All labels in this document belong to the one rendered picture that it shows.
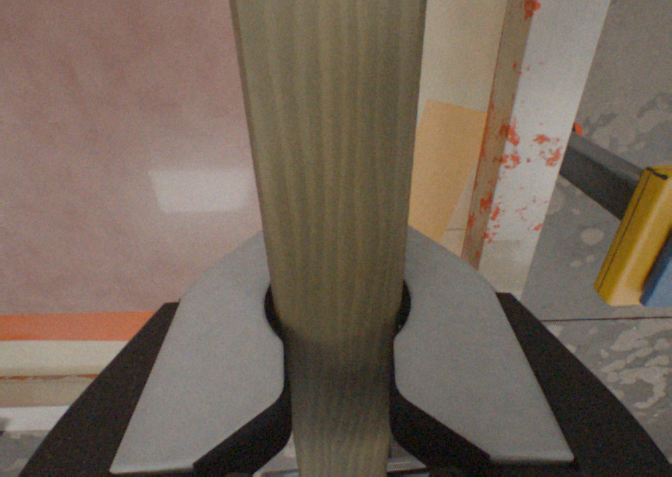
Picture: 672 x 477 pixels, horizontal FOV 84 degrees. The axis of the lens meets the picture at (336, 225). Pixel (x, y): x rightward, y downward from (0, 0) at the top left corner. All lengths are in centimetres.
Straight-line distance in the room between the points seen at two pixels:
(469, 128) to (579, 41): 7
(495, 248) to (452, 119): 9
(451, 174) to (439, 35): 9
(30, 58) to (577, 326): 204
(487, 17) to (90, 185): 29
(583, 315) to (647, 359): 52
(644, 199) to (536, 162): 14
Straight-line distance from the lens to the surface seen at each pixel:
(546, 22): 24
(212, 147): 28
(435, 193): 29
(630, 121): 159
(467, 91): 27
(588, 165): 52
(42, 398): 48
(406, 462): 68
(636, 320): 221
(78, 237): 36
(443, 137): 27
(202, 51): 26
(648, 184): 39
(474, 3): 26
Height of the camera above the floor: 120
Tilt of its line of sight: 59 degrees down
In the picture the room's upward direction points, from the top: 179 degrees clockwise
